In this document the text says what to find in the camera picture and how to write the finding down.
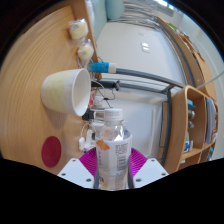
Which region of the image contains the wooden shelf unit with items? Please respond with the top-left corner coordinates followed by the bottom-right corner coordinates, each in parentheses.
top-left (163, 84), bottom-right (219, 174)

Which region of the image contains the white wall switch plate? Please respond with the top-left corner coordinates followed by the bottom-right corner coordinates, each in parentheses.
top-left (140, 42), bottom-right (151, 54)

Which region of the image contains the flat round red coaster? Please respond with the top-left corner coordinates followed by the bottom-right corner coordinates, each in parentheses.
top-left (40, 135), bottom-right (63, 169)

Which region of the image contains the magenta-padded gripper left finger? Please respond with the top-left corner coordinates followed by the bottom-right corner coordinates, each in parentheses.
top-left (57, 147), bottom-right (101, 190)

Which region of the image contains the wooden loft bed board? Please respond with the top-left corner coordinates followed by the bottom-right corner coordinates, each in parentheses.
top-left (156, 16), bottom-right (218, 101)

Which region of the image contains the grey metal frame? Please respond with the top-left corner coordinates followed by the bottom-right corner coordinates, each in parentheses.
top-left (114, 19), bottom-right (198, 164)

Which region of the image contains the cream white cup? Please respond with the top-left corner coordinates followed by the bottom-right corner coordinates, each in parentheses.
top-left (40, 68), bottom-right (92, 117)

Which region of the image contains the black handheld device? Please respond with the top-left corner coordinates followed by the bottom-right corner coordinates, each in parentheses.
top-left (90, 79), bottom-right (120, 92)

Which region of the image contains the black charger block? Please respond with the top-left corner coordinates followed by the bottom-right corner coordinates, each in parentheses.
top-left (82, 109), bottom-right (98, 122)

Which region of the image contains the white metal bed headboard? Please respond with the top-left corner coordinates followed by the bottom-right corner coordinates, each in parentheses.
top-left (123, 0), bottom-right (174, 27)

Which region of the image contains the blue tube with white cap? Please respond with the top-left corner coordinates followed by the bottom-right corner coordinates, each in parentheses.
top-left (88, 61), bottom-right (118, 74)

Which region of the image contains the clear plastic water bottle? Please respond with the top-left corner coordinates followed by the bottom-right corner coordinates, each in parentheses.
top-left (94, 108), bottom-right (133, 192)

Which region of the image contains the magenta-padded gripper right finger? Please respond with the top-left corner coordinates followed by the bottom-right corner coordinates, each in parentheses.
top-left (126, 147), bottom-right (170, 190)

